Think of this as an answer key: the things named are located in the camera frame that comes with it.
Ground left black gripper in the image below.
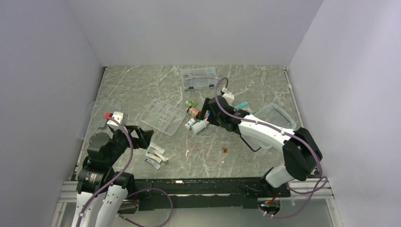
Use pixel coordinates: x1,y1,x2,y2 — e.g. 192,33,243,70
105,124,153,165

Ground brown bottle orange cap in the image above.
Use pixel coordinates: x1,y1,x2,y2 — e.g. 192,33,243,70
187,106,201,119

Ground small white pill bottle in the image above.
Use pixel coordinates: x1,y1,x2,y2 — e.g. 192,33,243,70
184,118,197,129

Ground teal carded blister pack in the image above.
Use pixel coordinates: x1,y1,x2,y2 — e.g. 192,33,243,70
234,101,253,114

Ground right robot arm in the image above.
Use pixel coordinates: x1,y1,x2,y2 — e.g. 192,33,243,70
198,96,323,196

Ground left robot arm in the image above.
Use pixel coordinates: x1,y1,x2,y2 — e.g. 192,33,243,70
72,126,154,227

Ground white sachet top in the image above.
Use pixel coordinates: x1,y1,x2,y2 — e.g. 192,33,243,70
150,143,166,154

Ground small green box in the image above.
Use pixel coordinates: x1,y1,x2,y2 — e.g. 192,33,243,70
185,99,198,108

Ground clear divided organizer tray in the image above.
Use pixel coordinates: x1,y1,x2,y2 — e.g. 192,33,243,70
139,99,187,136

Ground clear screw box blue latches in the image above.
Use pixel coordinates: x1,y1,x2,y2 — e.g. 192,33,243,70
181,67,219,90

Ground blue printed sachet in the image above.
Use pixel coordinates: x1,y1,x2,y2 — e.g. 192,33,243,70
145,158,161,170

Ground clear first aid box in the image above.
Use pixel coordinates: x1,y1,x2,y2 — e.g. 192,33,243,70
247,103,297,153

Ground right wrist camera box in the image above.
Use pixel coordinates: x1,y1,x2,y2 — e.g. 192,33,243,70
221,87,235,106

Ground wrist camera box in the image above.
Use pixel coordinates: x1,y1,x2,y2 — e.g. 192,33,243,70
221,87,235,106
103,111,127,130

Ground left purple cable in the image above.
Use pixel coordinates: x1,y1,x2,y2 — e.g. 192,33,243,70
75,116,174,227

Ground purple cable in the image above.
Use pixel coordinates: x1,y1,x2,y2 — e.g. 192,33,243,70
75,116,174,227
215,77,328,219

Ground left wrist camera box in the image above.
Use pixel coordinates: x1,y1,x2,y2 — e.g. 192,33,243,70
103,111,127,130

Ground black base frame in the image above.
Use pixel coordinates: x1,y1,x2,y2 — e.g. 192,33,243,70
116,174,290,214

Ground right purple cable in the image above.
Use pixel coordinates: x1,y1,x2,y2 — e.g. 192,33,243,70
215,77,328,219

